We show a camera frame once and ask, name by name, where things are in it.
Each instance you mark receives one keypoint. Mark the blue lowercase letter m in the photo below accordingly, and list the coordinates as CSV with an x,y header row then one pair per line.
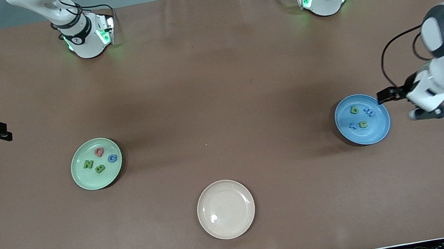
x,y
369,112

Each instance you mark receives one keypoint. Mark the green capital letter B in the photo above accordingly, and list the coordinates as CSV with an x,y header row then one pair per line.
x,y
99,169

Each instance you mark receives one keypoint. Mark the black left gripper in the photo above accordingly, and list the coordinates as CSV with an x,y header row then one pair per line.
x,y
401,91

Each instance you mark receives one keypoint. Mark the red capital letter Q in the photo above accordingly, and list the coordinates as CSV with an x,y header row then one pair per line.
x,y
96,153

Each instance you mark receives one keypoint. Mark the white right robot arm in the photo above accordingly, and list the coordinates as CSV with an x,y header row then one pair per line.
x,y
92,49

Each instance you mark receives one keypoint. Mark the blue lowercase letter x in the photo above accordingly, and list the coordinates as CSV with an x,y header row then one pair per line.
x,y
354,125

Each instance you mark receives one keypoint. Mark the green lowercase letter n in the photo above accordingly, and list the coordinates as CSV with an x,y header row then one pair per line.
x,y
361,124

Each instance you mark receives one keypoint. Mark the beige plate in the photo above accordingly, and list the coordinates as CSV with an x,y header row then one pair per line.
x,y
226,209

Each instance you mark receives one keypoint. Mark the green plate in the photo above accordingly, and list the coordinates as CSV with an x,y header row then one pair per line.
x,y
91,180

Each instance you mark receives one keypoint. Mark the green capital letter N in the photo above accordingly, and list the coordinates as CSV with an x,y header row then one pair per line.
x,y
88,164

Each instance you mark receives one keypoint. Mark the brown table mat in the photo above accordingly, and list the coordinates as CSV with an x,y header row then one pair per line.
x,y
219,161

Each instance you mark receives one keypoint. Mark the green lowercase letter b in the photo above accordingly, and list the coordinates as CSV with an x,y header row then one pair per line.
x,y
351,110

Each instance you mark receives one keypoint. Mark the blue plate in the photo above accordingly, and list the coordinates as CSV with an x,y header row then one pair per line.
x,y
368,136

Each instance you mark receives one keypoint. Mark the blue capital letter G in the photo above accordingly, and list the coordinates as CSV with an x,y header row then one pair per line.
x,y
109,159

